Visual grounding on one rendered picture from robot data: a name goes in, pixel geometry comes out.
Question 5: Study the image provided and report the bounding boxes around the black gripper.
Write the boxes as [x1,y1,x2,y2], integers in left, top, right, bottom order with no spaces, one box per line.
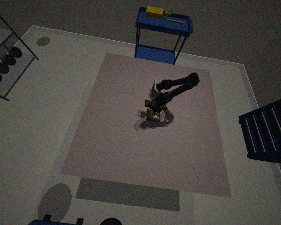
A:
[145,100,166,110]

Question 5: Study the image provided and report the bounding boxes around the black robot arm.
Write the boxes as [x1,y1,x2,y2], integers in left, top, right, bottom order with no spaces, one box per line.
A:
[148,72,200,113]

